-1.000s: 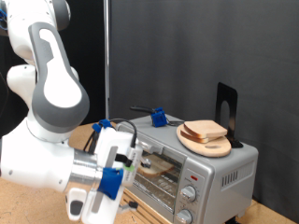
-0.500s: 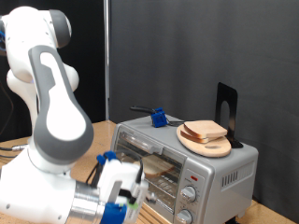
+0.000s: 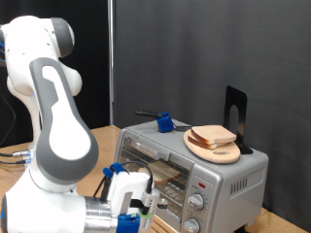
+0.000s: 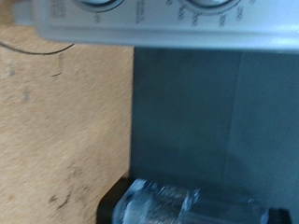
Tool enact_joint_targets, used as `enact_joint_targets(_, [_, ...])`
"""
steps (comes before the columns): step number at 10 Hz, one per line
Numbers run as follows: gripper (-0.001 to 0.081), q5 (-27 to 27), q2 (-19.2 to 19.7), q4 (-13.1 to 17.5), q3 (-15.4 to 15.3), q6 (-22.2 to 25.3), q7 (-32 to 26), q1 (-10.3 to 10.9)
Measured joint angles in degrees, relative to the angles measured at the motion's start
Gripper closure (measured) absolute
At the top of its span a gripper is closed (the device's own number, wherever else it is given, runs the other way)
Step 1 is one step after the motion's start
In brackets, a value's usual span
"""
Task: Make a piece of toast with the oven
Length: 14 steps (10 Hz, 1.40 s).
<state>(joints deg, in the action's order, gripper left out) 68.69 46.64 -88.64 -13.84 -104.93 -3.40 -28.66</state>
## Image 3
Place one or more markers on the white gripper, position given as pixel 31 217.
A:
pixel 124 187

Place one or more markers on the white bread slice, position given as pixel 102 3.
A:
pixel 165 173

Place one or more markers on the silver oven knob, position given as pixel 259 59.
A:
pixel 191 225
pixel 196 201

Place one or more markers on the glass oven door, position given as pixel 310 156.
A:
pixel 145 149

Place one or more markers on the spatula with blue block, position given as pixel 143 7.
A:
pixel 165 123

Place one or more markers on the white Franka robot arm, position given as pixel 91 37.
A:
pixel 64 139

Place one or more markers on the silver toaster oven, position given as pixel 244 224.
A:
pixel 252 200

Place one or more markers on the wooden box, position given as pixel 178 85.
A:
pixel 160 226

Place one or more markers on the red indicator light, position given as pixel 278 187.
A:
pixel 202 185

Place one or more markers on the tan bread slice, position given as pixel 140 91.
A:
pixel 214 132
pixel 202 144

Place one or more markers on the round wooden board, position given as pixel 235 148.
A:
pixel 220 157

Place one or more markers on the black metal bookend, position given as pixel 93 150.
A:
pixel 241 100

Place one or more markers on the black fabric backdrop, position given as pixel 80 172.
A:
pixel 94 81

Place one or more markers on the metal stand pole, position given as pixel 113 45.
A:
pixel 111 64

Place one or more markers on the grey fabric backdrop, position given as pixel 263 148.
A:
pixel 226 48

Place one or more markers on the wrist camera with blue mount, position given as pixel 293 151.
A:
pixel 128 224

